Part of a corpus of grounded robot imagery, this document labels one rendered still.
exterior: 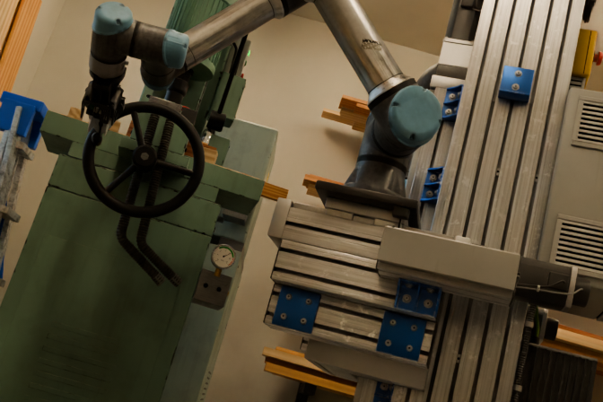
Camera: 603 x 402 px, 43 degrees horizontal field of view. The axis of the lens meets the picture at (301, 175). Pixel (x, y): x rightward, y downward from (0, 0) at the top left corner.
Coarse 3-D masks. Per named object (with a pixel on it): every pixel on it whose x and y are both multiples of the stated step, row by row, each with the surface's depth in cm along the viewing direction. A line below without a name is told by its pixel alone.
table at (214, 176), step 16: (48, 112) 202; (48, 128) 201; (64, 128) 202; (80, 128) 202; (48, 144) 212; (64, 144) 207; (112, 144) 203; (128, 144) 195; (176, 160) 196; (192, 160) 207; (208, 176) 207; (224, 176) 208; (240, 176) 209; (224, 192) 209; (240, 192) 208; (256, 192) 209; (240, 208) 222
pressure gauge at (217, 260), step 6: (216, 246) 197; (222, 246) 197; (228, 246) 197; (216, 252) 196; (222, 252) 197; (228, 252) 197; (234, 252) 197; (216, 258) 196; (222, 258) 196; (228, 258) 197; (234, 258) 197; (216, 264) 196; (222, 264) 196; (228, 264) 196; (216, 270) 197
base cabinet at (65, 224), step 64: (64, 192) 198; (64, 256) 194; (128, 256) 198; (192, 256) 201; (0, 320) 187; (64, 320) 190; (128, 320) 194; (0, 384) 184; (64, 384) 187; (128, 384) 190
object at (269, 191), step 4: (268, 184) 226; (264, 188) 225; (268, 188) 226; (272, 188) 226; (276, 188) 226; (280, 188) 226; (284, 188) 227; (264, 192) 225; (268, 192) 225; (272, 192) 226; (276, 192) 226; (280, 192) 226; (284, 192) 226; (264, 196) 225; (268, 196) 225; (272, 196) 225; (276, 196) 226; (280, 196) 226; (284, 196) 226; (276, 200) 226
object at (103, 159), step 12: (72, 144) 201; (72, 156) 200; (96, 156) 202; (108, 156) 202; (108, 168) 202; (120, 168) 202; (168, 180) 204; (180, 180) 205; (204, 192) 206; (216, 192) 206
